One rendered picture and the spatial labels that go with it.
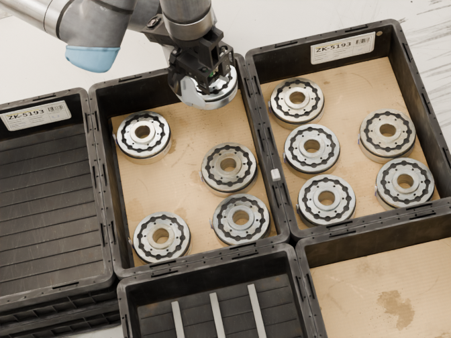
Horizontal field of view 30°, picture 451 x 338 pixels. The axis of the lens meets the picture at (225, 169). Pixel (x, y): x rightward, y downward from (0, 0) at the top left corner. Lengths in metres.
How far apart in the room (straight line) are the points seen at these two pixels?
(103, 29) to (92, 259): 0.47
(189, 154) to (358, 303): 0.43
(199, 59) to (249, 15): 0.62
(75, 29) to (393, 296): 0.69
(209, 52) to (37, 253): 0.52
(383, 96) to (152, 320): 0.61
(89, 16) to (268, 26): 0.72
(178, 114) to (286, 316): 0.46
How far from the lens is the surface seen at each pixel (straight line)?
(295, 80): 1.64
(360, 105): 1.64
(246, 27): 1.92
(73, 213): 1.59
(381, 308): 1.47
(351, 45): 1.65
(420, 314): 1.47
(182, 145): 1.62
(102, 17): 1.27
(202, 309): 1.47
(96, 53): 1.28
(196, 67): 1.34
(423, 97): 1.56
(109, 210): 1.46
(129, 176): 1.60
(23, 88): 1.93
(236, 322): 1.46
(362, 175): 1.57
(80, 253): 1.56
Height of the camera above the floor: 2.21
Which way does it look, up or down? 61 degrees down
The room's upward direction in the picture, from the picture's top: 11 degrees counter-clockwise
